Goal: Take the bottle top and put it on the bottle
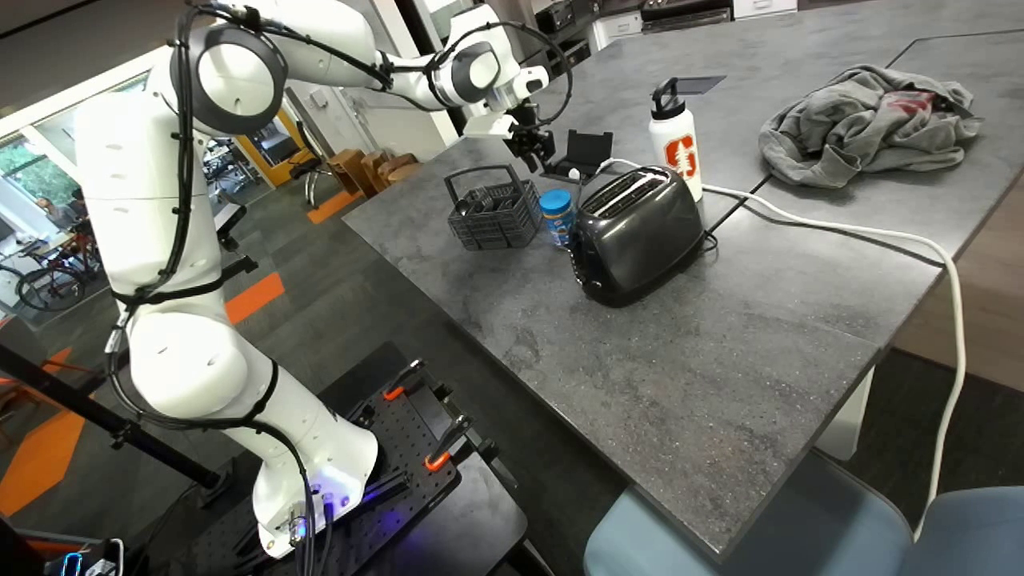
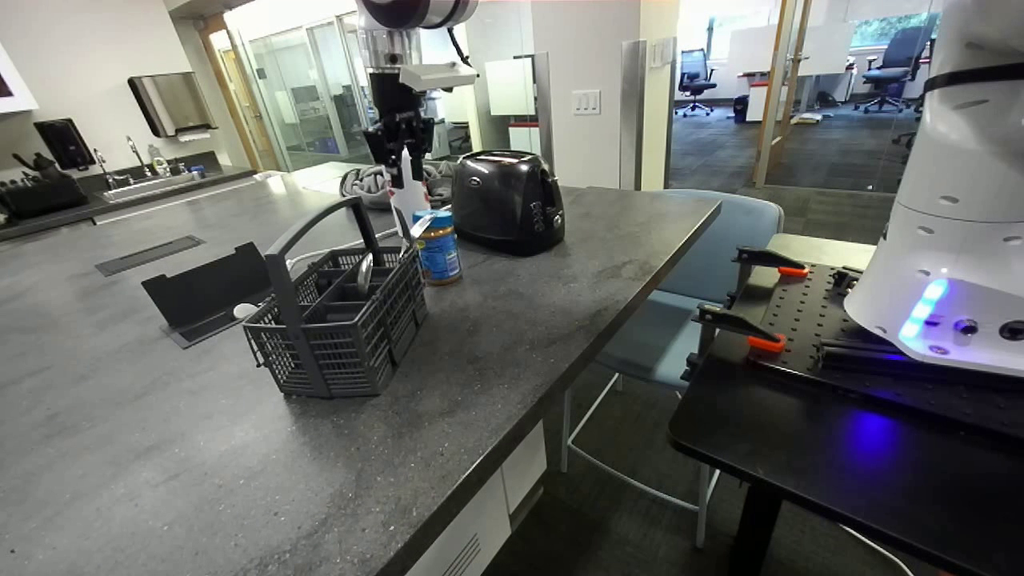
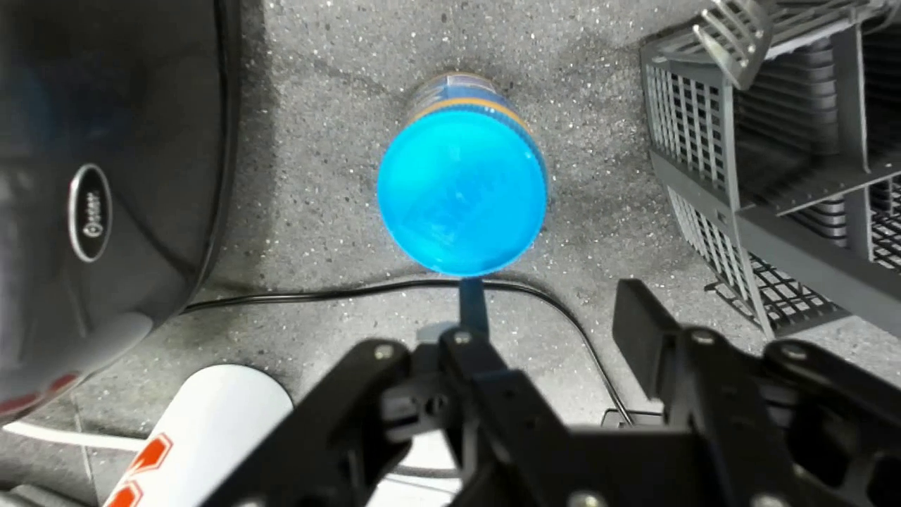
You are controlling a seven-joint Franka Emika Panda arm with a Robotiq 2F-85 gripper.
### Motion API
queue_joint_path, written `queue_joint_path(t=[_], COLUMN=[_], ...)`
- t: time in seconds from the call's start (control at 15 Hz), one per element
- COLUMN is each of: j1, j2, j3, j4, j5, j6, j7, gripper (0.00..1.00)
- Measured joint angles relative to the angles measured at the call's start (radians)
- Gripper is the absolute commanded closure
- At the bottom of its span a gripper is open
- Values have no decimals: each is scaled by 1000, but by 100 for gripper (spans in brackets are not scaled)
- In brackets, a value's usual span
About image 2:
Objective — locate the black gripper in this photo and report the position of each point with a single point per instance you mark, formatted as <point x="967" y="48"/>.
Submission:
<point x="402" y="104"/>

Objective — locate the grey crumpled cloth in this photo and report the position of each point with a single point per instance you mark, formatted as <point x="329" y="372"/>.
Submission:
<point x="362" y="190"/>

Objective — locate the black toaster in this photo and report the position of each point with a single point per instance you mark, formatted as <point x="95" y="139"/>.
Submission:
<point x="511" y="203"/>

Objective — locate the metal utensil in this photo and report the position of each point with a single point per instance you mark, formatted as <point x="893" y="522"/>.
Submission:
<point x="365" y="274"/>

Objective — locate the black utensil caddy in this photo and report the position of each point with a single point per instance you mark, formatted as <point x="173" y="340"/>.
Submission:
<point x="340" y="331"/>

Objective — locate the small white round object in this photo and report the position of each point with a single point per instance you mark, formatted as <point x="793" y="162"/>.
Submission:
<point x="246" y="312"/>

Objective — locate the kitchen counter with sink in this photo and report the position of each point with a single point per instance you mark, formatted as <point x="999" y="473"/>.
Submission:
<point x="162" y="186"/>

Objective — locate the light blue chair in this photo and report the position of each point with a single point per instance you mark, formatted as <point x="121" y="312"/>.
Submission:
<point x="710" y="256"/>

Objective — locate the black monitor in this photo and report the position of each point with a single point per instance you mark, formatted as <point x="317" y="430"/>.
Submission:
<point x="64" y="146"/>

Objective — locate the black dish rack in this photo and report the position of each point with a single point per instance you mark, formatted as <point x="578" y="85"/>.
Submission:
<point x="40" y="194"/>

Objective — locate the wooden pillar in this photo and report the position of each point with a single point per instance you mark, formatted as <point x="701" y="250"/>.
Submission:
<point x="777" y="85"/>

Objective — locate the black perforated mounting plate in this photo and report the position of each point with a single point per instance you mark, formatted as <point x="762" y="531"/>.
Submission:
<point x="810" y="321"/>

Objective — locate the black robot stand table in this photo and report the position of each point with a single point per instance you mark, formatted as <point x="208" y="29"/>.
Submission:
<point x="844" y="468"/>

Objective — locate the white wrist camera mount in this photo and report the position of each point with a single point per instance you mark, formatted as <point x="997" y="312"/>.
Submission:
<point x="440" y="78"/>

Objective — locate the white light switch plate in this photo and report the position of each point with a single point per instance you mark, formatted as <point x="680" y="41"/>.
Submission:
<point x="587" y="104"/>

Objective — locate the wall paper towel dispenser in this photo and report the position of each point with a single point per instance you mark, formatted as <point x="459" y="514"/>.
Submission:
<point x="171" y="104"/>

